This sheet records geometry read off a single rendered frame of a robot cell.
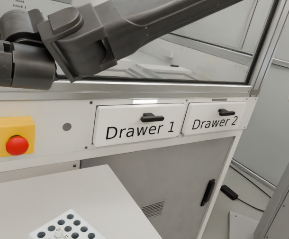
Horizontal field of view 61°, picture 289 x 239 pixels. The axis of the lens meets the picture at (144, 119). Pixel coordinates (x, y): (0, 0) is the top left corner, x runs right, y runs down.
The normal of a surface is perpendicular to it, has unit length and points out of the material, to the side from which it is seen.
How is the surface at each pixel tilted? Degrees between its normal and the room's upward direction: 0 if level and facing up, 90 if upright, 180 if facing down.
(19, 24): 27
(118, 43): 115
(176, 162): 90
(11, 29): 43
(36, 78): 102
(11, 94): 90
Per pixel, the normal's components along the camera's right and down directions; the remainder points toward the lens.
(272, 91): -0.80, 0.09
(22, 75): 0.54, 0.50
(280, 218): -0.33, 0.31
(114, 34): 0.38, 0.76
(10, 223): 0.19, -0.90
